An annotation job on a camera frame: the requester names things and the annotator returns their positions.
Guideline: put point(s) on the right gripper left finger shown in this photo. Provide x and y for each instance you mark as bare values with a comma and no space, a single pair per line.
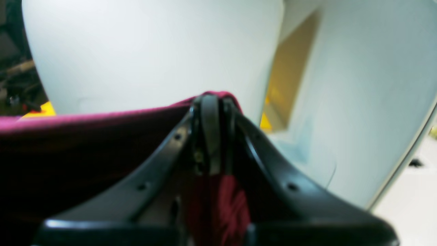
145,208

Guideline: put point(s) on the white bin at corner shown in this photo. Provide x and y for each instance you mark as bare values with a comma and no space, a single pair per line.
352,90

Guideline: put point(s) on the dark red t-shirt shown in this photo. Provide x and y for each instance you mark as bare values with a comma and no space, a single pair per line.
50,164

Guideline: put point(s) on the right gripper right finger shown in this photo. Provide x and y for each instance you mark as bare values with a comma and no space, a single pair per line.
286,207

